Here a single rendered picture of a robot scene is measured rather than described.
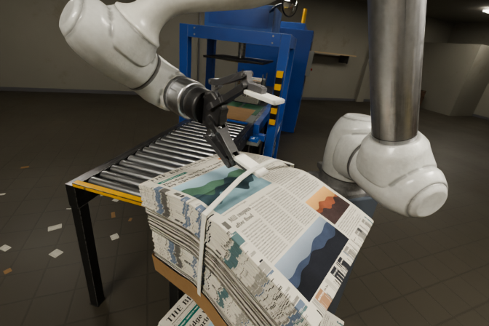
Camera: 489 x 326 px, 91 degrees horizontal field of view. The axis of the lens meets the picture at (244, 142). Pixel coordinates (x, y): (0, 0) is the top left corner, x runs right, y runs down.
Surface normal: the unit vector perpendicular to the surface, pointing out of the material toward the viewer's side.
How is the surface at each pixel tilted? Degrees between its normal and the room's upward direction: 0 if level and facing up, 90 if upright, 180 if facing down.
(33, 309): 0
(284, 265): 13
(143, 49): 109
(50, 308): 0
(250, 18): 90
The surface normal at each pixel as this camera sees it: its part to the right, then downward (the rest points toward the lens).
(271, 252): 0.32, -0.80
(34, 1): 0.34, 0.40
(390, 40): -0.60, 0.50
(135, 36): 0.56, 0.49
